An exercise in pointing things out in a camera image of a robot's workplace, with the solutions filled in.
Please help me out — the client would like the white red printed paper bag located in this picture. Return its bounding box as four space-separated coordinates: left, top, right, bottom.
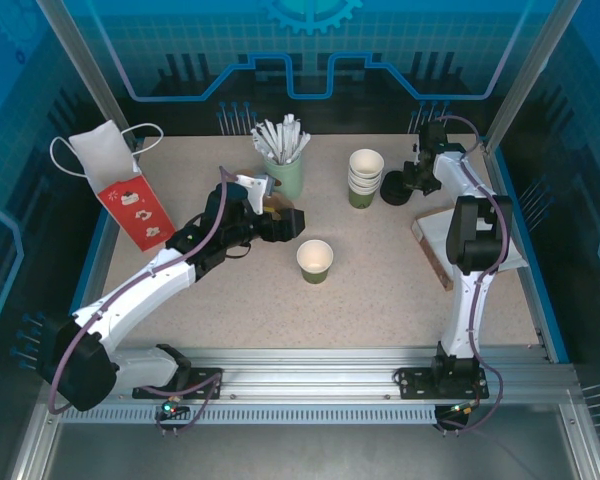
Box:
49 119 177 254

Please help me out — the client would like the pale green straw holder mug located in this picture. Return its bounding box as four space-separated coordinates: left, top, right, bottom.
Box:
262 148 304 200

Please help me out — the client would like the white printed plastic bag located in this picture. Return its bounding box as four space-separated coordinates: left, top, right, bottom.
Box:
251 128 275 160

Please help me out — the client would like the blue table edge trim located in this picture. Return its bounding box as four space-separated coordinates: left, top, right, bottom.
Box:
69 212 119 321
477 133 570 365

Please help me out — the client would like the aluminium frame post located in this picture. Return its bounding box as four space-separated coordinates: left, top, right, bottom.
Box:
33 0 134 139
483 0 585 147

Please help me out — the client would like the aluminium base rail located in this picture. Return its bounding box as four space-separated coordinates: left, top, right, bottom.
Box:
114 346 579 404

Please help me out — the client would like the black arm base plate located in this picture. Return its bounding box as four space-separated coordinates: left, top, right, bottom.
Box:
396 367 490 401
132 367 225 401

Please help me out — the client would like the slotted grey cable tray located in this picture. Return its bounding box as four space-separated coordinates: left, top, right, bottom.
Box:
59 405 439 426

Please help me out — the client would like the aluminium frame side rail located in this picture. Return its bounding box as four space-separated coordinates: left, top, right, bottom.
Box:
9 389 64 480
557 399 600 480

